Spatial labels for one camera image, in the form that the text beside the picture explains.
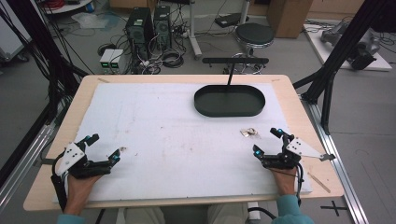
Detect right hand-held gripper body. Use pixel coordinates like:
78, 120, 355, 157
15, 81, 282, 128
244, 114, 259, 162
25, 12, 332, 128
261, 136, 337, 171

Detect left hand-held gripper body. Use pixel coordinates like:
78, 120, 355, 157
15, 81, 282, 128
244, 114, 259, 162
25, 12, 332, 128
55, 141, 113, 180

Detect person's right hand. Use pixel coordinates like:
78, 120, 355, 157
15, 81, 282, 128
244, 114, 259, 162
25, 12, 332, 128
268, 165, 299, 198

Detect person's left hand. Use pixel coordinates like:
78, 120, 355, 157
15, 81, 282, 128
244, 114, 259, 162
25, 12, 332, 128
63, 174, 104, 217

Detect crumpled clear wrapper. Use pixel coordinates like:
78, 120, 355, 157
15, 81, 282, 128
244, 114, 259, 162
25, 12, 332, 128
239, 127, 260, 138

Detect thin wooden stick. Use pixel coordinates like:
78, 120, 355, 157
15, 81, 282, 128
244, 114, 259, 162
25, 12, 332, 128
306, 171, 332, 194

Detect black oval tray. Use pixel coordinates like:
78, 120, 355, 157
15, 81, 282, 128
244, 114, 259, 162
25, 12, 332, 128
193, 84, 266, 119

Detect white foam board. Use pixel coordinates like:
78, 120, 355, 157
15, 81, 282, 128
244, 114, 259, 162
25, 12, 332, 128
52, 82, 313, 204

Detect white power supply box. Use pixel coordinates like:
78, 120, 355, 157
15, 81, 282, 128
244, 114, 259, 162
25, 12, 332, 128
109, 49, 125, 71
99, 49, 116, 71

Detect black T-shaped stand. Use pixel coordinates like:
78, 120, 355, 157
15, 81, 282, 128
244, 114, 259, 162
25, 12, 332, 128
202, 57, 270, 88

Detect white floor platform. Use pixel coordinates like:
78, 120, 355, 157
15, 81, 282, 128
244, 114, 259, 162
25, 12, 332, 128
303, 22, 393, 72

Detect black round stool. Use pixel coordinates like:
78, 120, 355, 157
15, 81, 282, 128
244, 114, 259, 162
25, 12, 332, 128
221, 22, 276, 76

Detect brown cardboard box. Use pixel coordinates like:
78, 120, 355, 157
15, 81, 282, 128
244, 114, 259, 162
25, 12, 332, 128
266, 0, 314, 39

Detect grey machine on platform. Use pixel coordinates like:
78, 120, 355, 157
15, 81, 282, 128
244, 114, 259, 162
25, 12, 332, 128
319, 21, 381, 71

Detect clear plastic sheet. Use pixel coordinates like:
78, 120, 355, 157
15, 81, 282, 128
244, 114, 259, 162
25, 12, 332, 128
71, 11, 121, 31

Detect large black computer tower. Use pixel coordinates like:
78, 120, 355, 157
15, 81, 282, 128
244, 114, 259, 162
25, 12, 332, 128
124, 7, 155, 61

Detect black flat device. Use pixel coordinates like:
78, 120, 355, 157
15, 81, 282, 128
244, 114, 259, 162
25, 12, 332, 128
214, 12, 250, 29

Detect white desk leg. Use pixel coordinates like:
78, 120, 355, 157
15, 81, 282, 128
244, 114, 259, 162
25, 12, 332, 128
188, 0, 204, 61

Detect slim black computer tower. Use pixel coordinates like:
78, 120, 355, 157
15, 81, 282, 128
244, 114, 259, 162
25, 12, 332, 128
152, 5, 173, 51

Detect round white table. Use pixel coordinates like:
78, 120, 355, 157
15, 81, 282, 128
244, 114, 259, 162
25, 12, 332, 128
43, 0, 94, 15

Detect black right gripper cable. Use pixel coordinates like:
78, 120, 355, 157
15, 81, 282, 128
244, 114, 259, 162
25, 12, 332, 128
294, 162, 305, 208

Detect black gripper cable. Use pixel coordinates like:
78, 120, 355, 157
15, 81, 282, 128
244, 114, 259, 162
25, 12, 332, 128
294, 162, 305, 208
50, 154, 69, 213

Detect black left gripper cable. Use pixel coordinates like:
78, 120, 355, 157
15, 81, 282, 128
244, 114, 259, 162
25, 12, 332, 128
50, 154, 69, 213

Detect aluminium rail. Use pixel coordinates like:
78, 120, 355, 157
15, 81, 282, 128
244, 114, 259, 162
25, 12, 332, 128
0, 123, 58, 213
300, 94, 370, 224

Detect black metal frame strut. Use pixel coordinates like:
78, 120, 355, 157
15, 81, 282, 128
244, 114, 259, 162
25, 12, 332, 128
292, 0, 396, 135

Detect black metal frame with cables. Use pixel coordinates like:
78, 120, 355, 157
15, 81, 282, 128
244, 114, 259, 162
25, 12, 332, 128
0, 0, 90, 125

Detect coiled black cables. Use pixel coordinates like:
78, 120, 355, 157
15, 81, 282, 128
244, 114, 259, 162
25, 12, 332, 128
161, 49, 185, 69

